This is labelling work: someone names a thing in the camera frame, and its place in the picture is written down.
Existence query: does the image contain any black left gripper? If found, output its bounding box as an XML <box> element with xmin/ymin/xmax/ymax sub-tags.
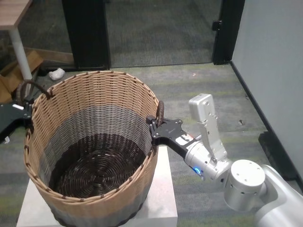
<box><xmin>0</xmin><ymin>101</ymin><xmax>34</xmax><ymax>144</ymax></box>

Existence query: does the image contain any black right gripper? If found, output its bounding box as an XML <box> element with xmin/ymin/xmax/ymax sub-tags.
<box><xmin>145</xmin><ymin>115</ymin><xmax>202</xmax><ymax>159</ymax></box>

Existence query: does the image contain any tan and grey wicker basket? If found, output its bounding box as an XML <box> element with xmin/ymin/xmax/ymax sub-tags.
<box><xmin>15</xmin><ymin>70</ymin><xmax>165</xmax><ymax>227</ymax></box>

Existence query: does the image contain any brown flattened cardboard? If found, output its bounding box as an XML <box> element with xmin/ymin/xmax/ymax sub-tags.
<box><xmin>0</xmin><ymin>47</ymin><xmax>74</xmax><ymax>95</ymax></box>

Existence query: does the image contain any white crumpled bag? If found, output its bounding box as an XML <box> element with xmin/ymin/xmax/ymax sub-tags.
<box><xmin>48</xmin><ymin>68</ymin><xmax>64</xmax><ymax>80</ymax></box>

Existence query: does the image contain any wide black pillar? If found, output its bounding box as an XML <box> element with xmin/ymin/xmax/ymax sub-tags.
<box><xmin>62</xmin><ymin>0</ymin><xmax>111</xmax><ymax>71</ymax></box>

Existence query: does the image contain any wooden desk with white leg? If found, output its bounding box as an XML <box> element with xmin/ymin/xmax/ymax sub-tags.
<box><xmin>0</xmin><ymin>0</ymin><xmax>33</xmax><ymax>81</ymax></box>

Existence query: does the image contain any black floor box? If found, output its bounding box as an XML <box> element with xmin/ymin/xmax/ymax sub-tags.
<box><xmin>258</xmin><ymin>131</ymin><xmax>299</xmax><ymax>181</ymax></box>

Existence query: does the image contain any pale square block pedestal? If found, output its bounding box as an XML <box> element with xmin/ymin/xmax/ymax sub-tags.
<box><xmin>16</xmin><ymin>145</ymin><xmax>178</xmax><ymax>227</ymax></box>

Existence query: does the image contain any black door frame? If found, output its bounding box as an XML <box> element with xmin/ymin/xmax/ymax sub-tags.
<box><xmin>212</xmin><ymin>0</ymin><xmax>246</xmax><ymax>66</ymax></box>

